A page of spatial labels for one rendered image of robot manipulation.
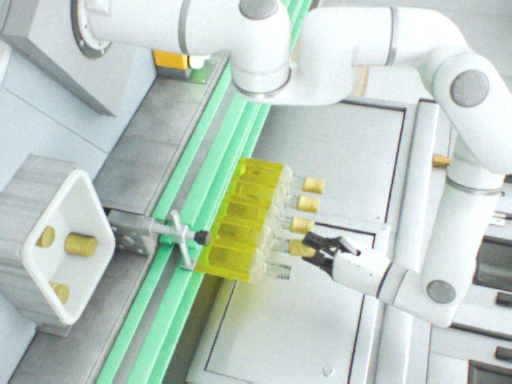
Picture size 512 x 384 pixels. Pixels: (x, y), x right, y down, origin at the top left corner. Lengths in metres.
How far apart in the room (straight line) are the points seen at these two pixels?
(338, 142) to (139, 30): 0.81
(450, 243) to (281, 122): 0.80
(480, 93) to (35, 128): 0.66
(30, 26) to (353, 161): 0.94
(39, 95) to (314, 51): 0.43
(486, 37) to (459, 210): 6.38
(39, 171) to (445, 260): 0.65
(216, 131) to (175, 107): 0.11
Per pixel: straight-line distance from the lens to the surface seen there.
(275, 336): 1.21
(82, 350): 1.05
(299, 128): 1.62
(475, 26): 7.47
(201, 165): 1.14
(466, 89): 0.84
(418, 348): 1.25
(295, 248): 1.14
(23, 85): 0.93
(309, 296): 1.25
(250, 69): 0.89
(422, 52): 0.91
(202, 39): 0.88
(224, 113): 1.24
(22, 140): 0.94
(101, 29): 0.95
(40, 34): 0.86
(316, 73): 0.89
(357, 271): 1.10
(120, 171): 1.14
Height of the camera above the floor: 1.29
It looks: 12 degrees down
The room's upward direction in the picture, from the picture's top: 101 degrees clockwise
